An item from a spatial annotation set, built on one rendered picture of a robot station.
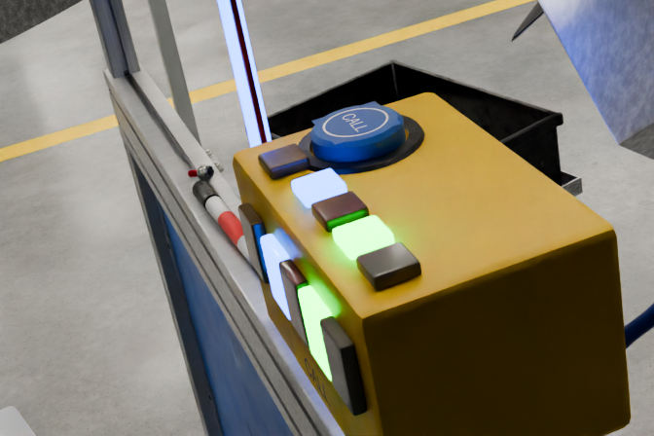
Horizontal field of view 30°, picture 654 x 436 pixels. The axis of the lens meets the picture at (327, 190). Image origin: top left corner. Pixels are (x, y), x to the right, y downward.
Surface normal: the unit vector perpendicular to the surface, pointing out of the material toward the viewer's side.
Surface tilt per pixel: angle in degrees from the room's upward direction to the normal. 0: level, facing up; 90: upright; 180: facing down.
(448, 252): 0
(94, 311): 0
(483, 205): 0
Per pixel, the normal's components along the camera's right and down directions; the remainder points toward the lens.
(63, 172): -0.18, -0.87
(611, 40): -0.56, -0.11
